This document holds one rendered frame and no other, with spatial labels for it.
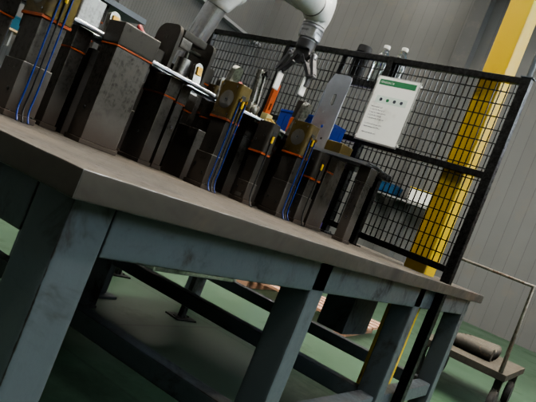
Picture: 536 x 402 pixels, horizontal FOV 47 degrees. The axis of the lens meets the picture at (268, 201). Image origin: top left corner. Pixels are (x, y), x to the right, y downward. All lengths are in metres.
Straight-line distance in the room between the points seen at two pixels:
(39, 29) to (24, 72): 0.10
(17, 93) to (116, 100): 0.27
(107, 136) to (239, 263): 0.65
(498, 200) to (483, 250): 0.96
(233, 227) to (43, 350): 0.36
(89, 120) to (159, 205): 0.78
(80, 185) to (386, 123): 2.10
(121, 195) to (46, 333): 0.22
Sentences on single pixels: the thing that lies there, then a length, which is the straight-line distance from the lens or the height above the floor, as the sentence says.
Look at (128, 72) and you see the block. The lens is 1.68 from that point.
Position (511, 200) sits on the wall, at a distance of 11.92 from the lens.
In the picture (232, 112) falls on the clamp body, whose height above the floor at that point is 0.95.
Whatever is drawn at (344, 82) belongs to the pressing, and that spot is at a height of 1.31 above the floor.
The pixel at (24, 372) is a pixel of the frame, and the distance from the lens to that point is 0.92.
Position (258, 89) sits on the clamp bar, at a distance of 2.49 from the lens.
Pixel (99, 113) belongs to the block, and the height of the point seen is 0.79.
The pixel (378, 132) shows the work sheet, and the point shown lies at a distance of 2.76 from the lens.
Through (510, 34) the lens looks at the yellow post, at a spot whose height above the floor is 1.73.
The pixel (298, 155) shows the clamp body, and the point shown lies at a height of 0.92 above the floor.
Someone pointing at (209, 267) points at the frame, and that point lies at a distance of 1.10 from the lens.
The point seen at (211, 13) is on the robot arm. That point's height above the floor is 1.41.
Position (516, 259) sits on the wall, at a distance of 11.75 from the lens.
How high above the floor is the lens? 0.75
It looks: level
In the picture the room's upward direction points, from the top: 22 degrees clockwise
